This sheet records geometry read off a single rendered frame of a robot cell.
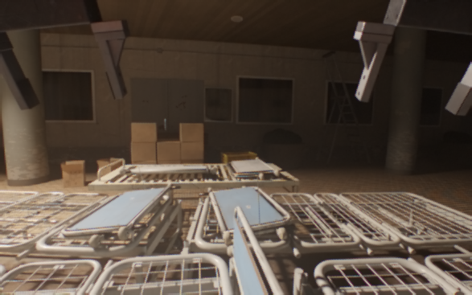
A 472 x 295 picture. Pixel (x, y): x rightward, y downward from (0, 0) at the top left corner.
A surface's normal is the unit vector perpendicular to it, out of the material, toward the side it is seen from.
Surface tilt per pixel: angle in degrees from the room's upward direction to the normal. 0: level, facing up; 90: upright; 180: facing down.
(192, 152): 90
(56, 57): 90
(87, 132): 90
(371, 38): 113
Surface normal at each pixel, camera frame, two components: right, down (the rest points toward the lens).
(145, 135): 0.31, 0.11
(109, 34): 0.16, 0.50
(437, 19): -0.20, 0.49
